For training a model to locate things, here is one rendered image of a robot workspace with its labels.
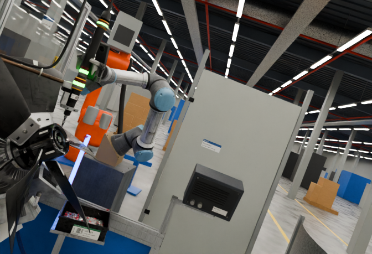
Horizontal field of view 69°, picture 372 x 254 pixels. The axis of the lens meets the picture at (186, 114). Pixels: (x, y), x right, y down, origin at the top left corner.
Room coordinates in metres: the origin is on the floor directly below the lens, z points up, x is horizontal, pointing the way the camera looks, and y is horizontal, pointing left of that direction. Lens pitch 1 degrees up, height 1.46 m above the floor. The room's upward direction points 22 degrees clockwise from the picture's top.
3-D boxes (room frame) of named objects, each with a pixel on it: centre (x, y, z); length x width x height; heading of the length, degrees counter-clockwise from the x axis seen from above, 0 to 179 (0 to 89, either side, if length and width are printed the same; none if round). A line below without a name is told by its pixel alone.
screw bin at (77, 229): (1.25, 0.25, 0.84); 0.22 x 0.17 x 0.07; 105
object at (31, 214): (1.02, 0.43, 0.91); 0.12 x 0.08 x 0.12; 89
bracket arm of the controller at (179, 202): (1.40, -0.21, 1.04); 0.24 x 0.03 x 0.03; 89
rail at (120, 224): (1.41, 0.32, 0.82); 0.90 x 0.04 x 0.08; 89
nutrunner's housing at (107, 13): (1.05, 0.43, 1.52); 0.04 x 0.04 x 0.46
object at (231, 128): (2.84, -0.55, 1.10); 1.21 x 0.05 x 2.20; 89
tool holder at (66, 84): (1.05, 0.44, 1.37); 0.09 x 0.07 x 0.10; 124
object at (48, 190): (1.10, 0.46, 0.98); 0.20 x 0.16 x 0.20; 89
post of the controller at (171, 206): (1.41, -0.11, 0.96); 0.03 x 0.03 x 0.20; 89
